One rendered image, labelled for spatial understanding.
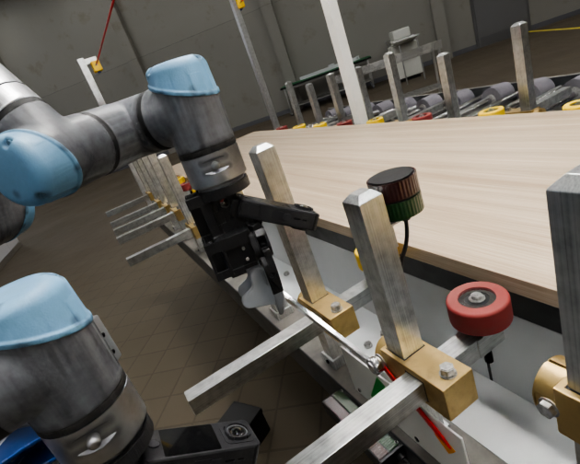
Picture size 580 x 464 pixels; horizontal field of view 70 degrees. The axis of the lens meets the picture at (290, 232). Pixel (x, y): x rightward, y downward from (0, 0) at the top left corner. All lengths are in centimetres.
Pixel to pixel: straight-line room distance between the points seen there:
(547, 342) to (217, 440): 50
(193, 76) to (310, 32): 1211
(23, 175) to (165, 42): 1312
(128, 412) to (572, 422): 35
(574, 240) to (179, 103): 40
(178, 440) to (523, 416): 59
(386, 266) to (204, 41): 1275
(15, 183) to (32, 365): 20
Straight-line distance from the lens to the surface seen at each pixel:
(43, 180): 46
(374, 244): 49
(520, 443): 82
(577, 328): 36
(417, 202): 51
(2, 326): 34
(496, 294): 61
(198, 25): 1321
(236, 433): 46
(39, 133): 47
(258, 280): 57
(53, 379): 36
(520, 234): 76
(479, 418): 85
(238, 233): 53
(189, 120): 50
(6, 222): 87
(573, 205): 30
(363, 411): 56
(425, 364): 58
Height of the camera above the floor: 126
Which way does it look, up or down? 21 degrees down
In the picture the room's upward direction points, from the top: 20 degrees counter-clockwise
